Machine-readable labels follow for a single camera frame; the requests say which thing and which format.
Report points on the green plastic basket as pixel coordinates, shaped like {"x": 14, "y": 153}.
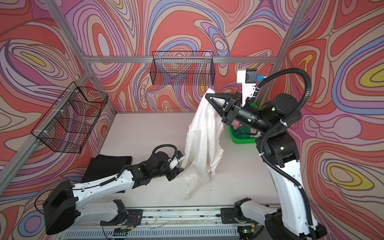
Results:
{"x": 241, "y": 134}

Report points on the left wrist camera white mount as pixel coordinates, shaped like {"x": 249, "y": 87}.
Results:
{"x": 175, "y": 162}

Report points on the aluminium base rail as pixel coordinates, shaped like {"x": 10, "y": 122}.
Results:
{"x": 170, "y": 223}

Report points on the black wire basket wall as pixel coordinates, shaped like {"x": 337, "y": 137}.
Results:
{"x": 183, "y": 68}
{"x": 75, "y": 114}

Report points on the aluminium frame left diagonal bar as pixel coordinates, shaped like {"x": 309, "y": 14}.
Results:
{"x": 12, "y": 168}

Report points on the aluminium frame right post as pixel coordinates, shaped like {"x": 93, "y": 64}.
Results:
{"x": 277, "y": 61}

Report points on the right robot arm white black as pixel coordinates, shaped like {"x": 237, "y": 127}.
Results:
{"x": 294, "y": 219}

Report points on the white t shirt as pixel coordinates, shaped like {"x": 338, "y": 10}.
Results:
{"x": 203, "y": 151}

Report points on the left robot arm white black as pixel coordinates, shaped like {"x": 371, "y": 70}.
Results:
{"x": 70, "y": 204}

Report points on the black wire basket back wall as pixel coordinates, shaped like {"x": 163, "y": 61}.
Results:
{"x": 183, "y": 68}

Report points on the aluminium frame post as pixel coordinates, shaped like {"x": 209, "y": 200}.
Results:
{"x": 68, "y": 35}
{"x": 277, "y": 61}

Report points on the aluminium frame left post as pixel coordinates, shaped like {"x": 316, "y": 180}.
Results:
{"x": 68, "y": 35}

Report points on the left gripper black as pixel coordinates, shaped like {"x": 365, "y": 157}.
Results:
{"x": 174, "y": 173}

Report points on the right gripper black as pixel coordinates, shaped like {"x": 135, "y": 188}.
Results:
{"x": 233, "y": 110}

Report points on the folded black t shirt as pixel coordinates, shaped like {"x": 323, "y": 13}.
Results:
{"x": 103, "y": 166}

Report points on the black wire basket left wall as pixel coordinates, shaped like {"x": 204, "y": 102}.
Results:
{"x": 75, "y": 114}

